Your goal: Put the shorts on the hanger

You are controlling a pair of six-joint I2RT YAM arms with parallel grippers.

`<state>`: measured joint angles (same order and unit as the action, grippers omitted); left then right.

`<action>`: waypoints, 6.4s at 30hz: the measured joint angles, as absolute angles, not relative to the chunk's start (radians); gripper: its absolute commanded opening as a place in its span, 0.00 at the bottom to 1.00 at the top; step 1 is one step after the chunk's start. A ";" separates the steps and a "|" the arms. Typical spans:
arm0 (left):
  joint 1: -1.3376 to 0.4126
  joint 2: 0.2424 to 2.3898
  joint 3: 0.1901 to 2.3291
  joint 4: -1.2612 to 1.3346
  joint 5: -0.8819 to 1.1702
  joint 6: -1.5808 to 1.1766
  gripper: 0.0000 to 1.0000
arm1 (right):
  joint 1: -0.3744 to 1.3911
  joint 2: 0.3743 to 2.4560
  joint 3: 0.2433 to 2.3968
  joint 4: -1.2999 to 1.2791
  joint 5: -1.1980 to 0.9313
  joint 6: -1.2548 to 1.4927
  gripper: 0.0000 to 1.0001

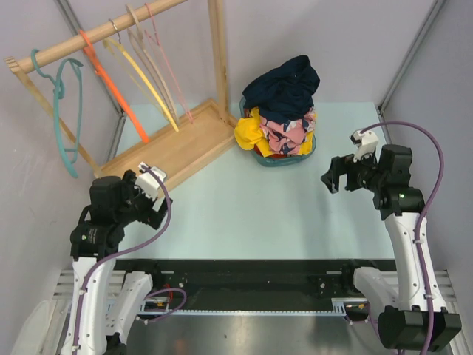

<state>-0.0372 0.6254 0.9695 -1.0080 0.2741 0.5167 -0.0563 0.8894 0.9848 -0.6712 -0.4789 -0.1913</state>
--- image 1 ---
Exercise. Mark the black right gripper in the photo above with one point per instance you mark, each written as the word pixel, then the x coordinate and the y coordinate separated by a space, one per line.
pixel 331 178

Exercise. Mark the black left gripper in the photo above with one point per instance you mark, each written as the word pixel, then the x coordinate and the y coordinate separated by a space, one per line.
pixel 151 216

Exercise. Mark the navy blue shorts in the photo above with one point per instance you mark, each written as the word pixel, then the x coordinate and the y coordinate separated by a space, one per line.
pixel 284 93

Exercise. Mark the pink wire hanger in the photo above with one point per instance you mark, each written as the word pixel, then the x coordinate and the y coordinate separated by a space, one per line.
pixel 158 50

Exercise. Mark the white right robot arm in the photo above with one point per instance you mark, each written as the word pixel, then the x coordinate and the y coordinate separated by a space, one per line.
pixel 413 316

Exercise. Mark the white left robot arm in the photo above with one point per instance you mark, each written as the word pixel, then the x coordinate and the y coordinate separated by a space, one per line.
pixel 115 202

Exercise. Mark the yellow hanger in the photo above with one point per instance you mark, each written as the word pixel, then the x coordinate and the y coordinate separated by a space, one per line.
pixel 137 75

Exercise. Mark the orange hanger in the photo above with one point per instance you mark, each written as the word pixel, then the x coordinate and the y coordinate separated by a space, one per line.
pixel 101 73

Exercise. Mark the beige wooden hanger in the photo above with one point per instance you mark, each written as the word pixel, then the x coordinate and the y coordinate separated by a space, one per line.
pixel 136 38

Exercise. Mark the wooden clothes rack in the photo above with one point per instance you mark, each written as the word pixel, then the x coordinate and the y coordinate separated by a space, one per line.
pixel 180 154

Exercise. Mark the teal laundry basket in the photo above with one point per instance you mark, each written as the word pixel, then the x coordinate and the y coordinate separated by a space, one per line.
pixel 284 159

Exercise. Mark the pink patterned garment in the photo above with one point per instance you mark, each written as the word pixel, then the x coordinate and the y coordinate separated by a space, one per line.
pixel 293 137

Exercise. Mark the yellow garment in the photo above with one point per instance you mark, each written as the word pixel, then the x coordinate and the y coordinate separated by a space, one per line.
pixel 249 133

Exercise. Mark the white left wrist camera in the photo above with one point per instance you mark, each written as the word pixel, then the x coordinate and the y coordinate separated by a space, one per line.
pixel 148 179

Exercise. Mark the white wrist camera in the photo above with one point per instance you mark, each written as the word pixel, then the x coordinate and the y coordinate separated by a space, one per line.
pixel 366 143
pixel 148 179

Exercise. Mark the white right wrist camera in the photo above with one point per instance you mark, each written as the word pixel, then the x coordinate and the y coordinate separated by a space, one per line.
pixel 366 143

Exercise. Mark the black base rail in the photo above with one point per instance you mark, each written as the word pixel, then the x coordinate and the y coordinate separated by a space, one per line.
pixel 256 285

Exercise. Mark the grey slotted cable duct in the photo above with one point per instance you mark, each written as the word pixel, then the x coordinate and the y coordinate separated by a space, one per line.
pixel 336 307

